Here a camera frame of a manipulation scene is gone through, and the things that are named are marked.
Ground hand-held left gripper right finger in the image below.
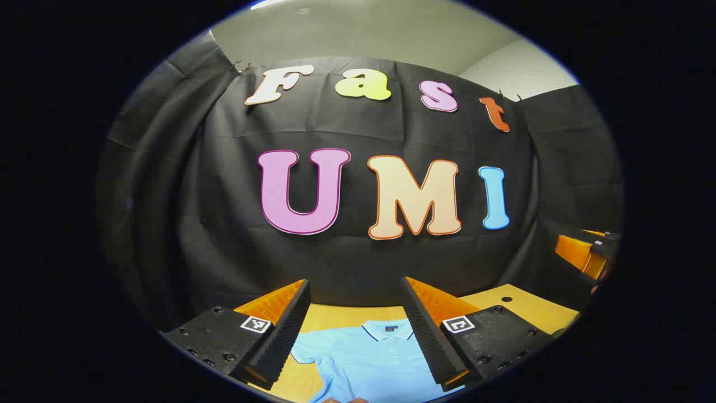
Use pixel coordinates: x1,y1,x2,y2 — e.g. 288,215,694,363
400,275,555,392

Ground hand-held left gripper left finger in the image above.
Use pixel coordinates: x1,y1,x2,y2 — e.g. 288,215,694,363
159,279,312,391

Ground light blue T-shirt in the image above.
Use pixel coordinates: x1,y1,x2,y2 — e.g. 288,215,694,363
290,319,465,403

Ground black backdrop cloth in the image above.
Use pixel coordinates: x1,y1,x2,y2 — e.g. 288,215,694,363
96,31,624,331

